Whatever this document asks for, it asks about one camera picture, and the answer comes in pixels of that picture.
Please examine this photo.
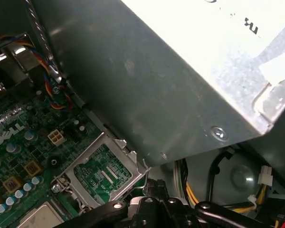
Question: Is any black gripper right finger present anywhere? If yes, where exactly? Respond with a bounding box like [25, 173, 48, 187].
[157, 180, 275, 228]

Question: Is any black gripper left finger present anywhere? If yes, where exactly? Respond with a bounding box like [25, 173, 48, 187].
[51, 179, 161, 228]

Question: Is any black open PC case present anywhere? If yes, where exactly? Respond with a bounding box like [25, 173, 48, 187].
[0, 0, 285, 228]

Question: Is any white four pin socket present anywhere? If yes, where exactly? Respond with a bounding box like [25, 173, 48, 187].
[47, 129, 65, 146]

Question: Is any grey power supply unit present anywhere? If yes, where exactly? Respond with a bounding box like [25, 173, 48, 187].
[32, 0, 285, 167]

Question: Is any green motherboard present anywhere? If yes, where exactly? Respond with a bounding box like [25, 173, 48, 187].
[0, 90, 148, 228]

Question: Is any silver rear port housing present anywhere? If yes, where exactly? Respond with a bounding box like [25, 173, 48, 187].
[0, 33, 38, 100]

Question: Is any yellow wire bundle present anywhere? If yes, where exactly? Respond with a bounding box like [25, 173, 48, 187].
[174, 158, 274, 214]

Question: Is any metal socket cover frame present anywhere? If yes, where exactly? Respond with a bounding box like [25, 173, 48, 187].
[50, 132, 150, 201]

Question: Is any twisted red fan wire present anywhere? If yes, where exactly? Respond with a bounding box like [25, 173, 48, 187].
[0, 33, 75, 111]

